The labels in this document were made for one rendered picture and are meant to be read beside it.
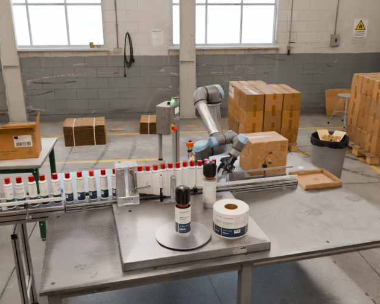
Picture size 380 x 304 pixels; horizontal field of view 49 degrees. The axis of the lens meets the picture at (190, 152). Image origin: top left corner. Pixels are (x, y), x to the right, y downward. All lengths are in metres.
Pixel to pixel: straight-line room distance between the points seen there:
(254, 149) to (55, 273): 1.69
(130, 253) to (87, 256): 0.25
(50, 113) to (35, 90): 0.50
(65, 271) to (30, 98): 6.39
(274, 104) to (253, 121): 0.39
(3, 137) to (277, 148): 2.36
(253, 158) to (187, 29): 5.08
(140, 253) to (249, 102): 4.14
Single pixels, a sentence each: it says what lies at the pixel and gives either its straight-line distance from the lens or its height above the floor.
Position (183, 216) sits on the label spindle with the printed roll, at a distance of 2.27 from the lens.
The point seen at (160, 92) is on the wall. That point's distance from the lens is 8.15.
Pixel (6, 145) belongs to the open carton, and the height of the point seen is 0.92.
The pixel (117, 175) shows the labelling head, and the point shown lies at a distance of 2.63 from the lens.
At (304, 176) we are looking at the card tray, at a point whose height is 0.83.
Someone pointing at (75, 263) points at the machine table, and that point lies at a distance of 2.32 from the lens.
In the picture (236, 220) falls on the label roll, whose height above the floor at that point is 0.99.
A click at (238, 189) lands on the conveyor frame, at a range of 2.99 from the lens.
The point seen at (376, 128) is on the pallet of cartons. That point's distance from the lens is 6.17.
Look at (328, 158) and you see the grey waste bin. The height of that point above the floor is 0.40.
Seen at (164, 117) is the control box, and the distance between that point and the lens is 2.73.
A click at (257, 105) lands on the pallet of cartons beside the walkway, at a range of 6.10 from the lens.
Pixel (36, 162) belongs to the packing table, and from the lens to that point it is 3.93.
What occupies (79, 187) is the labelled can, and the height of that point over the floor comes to 0.99.
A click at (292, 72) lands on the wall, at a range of 8.59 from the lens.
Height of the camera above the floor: 2.10
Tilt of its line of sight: 19 degrees down
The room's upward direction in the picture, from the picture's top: straight up
